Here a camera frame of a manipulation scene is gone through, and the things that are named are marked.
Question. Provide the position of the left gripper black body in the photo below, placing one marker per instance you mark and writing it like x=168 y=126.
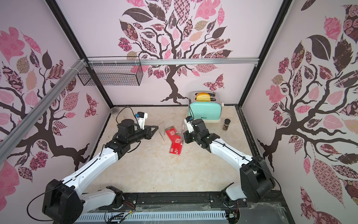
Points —
x=139 y=135

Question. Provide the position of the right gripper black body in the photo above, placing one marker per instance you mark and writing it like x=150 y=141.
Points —
x=189 y=136

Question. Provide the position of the clear plastic ruler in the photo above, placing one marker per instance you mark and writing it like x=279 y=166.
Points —
x=161 y=130

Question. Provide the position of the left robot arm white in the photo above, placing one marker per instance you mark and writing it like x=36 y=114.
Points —
x=65 y=200

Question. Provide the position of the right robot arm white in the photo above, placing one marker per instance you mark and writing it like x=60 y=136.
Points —
x=256 y=181

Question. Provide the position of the clear glass jar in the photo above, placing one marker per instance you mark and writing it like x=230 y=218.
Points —
x=114 y=110

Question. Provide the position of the mint green toaster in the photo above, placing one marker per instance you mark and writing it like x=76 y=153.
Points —
x=209 y=112

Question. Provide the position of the spice jar black lid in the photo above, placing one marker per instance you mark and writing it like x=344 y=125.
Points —
x=226 y=124

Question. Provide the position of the yellow toast slice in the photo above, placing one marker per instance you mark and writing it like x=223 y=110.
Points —
x=203 y=97

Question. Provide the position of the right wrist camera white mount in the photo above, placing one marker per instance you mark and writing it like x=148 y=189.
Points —
x=188 y=124

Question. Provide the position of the black wire basket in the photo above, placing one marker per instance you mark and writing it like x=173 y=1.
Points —
x=112 y=71

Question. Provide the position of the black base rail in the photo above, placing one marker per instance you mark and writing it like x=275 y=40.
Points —
x=134 y=201

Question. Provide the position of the white slotted cable duct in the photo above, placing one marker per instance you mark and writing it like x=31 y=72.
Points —
x=154 y=217

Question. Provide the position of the aluminium rail back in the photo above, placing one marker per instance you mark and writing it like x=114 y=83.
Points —
x=195 y=61

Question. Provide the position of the aluminium rail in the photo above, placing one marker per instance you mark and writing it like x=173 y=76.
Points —
x=195 y=61
x=13 y=139

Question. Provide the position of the aluminium rail left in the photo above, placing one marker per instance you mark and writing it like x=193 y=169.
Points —
x=13 y=139

